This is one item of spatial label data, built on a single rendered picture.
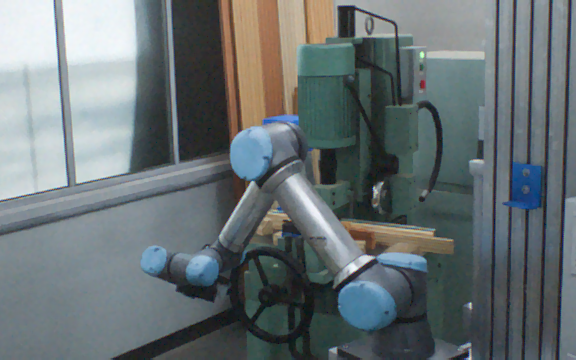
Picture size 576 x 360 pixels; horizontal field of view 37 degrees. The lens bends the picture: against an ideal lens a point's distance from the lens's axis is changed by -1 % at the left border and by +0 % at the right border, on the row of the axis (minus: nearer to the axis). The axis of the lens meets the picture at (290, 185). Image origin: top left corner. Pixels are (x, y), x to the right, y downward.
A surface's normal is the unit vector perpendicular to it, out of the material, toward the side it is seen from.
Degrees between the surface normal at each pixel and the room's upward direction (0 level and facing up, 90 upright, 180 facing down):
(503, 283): 90
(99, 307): 90
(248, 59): 87
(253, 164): 84
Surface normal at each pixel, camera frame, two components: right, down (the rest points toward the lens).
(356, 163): -0.54, 0.18
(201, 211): 0.79, 0.11
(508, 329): -0.80, 0.14
